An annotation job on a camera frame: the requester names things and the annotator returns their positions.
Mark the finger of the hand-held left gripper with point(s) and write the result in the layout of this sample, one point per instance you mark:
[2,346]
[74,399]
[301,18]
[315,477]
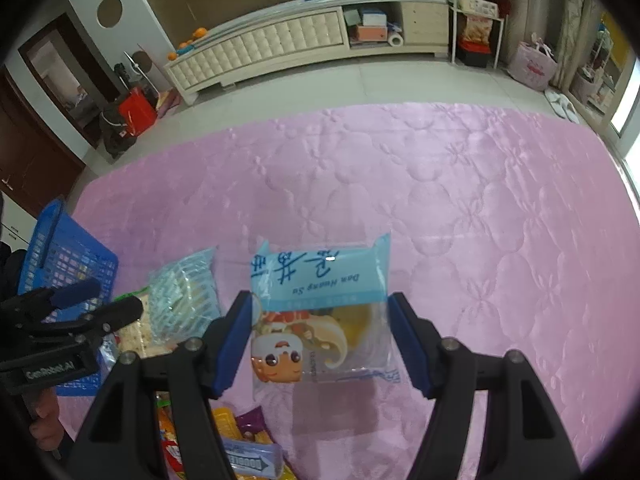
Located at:
[117,312]
[75,292]

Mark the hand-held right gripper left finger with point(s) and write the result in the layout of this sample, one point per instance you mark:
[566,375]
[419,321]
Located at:
[234,347]

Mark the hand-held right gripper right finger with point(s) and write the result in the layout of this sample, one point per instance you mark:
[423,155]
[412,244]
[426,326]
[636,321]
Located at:
[411,347]

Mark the cracker packet with green edges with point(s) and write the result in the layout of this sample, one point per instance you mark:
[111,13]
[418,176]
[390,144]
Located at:
[132,335]

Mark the blue plastic basket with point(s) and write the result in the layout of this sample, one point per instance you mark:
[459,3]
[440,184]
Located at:
[65,255]

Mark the purple and yellow snack packet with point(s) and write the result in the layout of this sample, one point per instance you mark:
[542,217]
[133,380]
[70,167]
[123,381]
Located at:
[250,425]

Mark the blue pastry snack packet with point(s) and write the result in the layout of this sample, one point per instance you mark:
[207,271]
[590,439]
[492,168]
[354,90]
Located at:
[320,280]

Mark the red snack packet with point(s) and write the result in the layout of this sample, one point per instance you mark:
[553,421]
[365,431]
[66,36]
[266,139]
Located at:
[172,457]

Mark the person's left hand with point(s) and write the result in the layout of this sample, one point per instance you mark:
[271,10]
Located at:
[47,420]

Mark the clear packet with pale-blue pattern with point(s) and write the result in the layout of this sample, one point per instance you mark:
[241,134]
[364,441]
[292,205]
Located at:
[185,290]

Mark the orange snack packet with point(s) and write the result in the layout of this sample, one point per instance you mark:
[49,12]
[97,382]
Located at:
[162,417]

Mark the grey-blue snack bar packet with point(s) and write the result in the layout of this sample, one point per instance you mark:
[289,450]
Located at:
[250,457]

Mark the brown wooden door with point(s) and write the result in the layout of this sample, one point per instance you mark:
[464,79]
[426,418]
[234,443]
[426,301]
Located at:
[30,150]

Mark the black bag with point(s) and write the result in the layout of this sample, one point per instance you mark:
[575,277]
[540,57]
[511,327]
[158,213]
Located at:
[115,135]

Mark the white slipper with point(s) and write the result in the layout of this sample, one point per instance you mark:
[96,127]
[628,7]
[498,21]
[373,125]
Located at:
[567,110]
[554,97]

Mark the white bag on floor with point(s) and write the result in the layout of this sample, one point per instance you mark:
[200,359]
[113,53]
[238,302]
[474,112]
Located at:
[532,67]

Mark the white paper roll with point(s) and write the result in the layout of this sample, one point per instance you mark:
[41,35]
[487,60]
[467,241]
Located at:
[395,40]

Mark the white TV cabinet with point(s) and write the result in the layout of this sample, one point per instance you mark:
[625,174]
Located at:
[280,40]

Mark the white metal rack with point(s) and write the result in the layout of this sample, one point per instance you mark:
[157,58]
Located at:
[453,35]

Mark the orange box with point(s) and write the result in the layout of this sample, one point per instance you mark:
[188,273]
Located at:
[372,33]

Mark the red and yellow snack bag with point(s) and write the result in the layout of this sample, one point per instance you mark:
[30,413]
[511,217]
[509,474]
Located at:
[475,30]

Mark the blue and white box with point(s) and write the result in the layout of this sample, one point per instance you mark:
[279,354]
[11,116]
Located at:
[375,18]

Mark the white printed box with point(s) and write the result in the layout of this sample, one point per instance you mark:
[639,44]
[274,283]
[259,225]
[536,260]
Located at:
[477,6]

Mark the patterned curtain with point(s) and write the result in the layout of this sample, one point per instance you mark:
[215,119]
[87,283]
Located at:
[575,20]

